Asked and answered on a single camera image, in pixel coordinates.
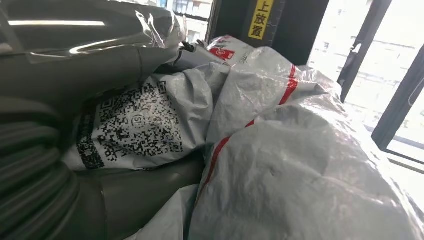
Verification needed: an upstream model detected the white red printed plastic package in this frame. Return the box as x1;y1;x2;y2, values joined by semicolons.
62;34;424;240

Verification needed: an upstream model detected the black yellow machine label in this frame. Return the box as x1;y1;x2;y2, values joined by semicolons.
247;0;275;41

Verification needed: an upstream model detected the black inbound scanner machine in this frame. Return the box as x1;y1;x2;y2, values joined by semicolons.
206;0;331;67

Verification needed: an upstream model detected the black window frame post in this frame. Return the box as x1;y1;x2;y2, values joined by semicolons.
370;44;424;166
336;0;394;104

